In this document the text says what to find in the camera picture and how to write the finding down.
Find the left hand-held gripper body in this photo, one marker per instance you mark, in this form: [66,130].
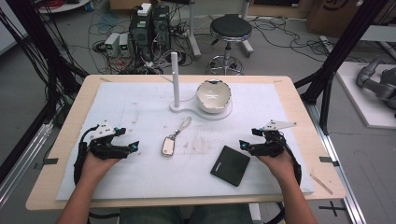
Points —
[104,149]

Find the small grey power unit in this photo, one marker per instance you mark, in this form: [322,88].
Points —
[112,44]
[124,45]

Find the wooden table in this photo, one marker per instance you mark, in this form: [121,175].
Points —
[73,124]

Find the white platform board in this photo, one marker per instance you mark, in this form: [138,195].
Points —
[358,102]

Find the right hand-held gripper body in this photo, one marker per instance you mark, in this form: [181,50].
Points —
[271,147]

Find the black tape piece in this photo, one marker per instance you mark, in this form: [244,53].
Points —
[49,161]
[328,160]

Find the white table leg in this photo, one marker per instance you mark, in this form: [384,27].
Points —
[246,37]
[193,34]

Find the cardboard box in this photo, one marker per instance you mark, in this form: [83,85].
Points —
[333,15]

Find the white stand with post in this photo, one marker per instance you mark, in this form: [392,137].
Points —
[175,81]

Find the person's left hand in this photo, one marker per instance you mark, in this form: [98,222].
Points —
[95,169]

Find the black round stool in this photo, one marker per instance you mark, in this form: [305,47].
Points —
[231,27]

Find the black computer tower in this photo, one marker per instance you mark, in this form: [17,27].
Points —
[162,28]
[141,37]

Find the white eggshell-shaped bowl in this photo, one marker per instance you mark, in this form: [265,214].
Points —
[213,97]

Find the black wallet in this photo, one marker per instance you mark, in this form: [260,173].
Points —
[230,166]

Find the person's jeans legs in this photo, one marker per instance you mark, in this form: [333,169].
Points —
[162,216]

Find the thin wooden stick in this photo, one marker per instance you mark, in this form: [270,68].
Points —
[321,184]

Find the person's right hand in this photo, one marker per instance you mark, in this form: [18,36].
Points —
[283,168]

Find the white box on tower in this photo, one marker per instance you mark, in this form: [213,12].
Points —
[144,9]

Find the white foam mat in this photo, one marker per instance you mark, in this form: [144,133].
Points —
[140,180]

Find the aluminium rail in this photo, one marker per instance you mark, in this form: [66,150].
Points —
[339,174]
[21,168]

